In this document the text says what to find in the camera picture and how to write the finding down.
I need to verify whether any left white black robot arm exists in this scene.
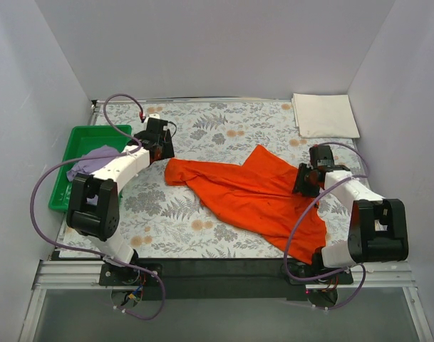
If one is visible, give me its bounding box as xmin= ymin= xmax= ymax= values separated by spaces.
xmin=66 ymin=114 xmax=174 ymax=265

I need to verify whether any orange t shirt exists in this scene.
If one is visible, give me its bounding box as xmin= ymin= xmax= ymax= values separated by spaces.
xmin=165 ymin=145 xmax=326 ymax=264

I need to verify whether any aluminium frame rail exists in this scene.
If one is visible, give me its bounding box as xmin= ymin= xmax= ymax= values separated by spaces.
xmin=20 ymin=259 xmax=433 ymax=341

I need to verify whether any green plastic bin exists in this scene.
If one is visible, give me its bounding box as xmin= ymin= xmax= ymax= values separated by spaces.
xmin=48 ymin=125 xmax=129 ymax=212

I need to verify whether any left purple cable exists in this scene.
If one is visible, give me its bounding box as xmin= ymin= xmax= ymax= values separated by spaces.
xmin=29 ymin=93 xmax=167 ymax=321

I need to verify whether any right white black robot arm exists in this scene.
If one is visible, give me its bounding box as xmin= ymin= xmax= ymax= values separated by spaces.
xmin=293 ymin=144 xmax=409 ymax=270

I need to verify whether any purple t shirt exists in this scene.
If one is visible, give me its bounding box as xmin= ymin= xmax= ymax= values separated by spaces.
xmin=66 ymin=145 xmax=120 ymax=200

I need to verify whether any floral patterned table mat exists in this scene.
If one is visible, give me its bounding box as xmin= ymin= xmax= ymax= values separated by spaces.
xmin=59 ymin=101 xmax=369 ymax=259

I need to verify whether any folded white t shirt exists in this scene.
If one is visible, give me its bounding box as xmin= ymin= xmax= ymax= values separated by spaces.
xmin=291 ymin=93 xmax=360 ymax=139

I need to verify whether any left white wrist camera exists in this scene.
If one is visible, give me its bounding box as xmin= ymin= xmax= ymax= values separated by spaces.
xmin=140 ymin=113 xmax=160 ymax=124

